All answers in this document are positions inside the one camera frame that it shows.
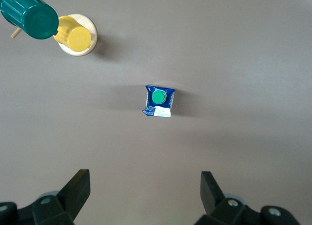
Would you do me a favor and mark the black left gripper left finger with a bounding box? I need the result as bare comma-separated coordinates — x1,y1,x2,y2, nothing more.
0,169,91,225

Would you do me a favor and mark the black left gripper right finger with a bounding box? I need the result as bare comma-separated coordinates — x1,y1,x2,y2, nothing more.
195,171,300,225

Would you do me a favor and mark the blue white milk carton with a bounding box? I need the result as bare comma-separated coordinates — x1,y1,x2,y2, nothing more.
142,84,176,118

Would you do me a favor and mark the yellow plastic cup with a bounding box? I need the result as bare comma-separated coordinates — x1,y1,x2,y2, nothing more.
53,15,93,52

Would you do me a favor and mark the wooden cup stand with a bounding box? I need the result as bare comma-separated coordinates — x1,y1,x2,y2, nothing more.
10,0,98,57

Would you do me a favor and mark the green plastic cup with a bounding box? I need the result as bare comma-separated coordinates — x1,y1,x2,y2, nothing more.
0,0,59,40

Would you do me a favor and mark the brown table cover mat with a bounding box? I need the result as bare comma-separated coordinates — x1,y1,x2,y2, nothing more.
0,0,312,225

